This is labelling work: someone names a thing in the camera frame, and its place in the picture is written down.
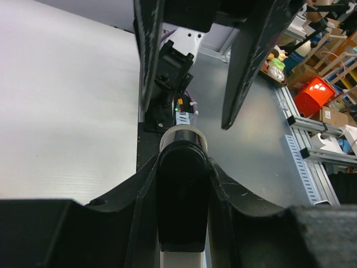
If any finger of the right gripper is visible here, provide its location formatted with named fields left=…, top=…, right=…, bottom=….
left=133, top=1, right=165, bottom=112
left=221, top=1, right=304, bottom=130

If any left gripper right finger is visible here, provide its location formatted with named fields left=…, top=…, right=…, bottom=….
left=208, top=160, right=356, bottom=267

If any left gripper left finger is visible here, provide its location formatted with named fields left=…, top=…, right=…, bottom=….
left=1, top=156, right=159, bottom=267

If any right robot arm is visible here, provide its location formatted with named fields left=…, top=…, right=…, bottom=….
left=133, top=1, right=304, bottom=133

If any orange plastic crate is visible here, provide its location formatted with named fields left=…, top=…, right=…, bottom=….
left=293, top=76, right=336, bottom=118

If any right side white cable duct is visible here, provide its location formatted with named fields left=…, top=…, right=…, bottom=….
left=285, top=135, right=331, bottom=205

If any white cable duct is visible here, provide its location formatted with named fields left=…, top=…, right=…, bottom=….
left=175, top=112, right=196, bottom=126
left=285, top=135, right=331, bottom=205

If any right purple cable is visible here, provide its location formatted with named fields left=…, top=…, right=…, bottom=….
left=184, top=90, right=200, bottom=117

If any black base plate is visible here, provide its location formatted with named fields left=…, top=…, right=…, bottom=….
left=136, top=122, right=163, bottom=171

